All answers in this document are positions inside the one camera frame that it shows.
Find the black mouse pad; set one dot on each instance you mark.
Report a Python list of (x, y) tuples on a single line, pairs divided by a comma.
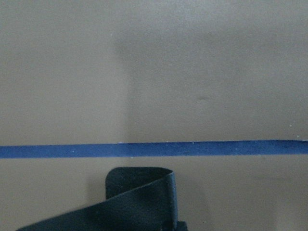
[(136, 199)]

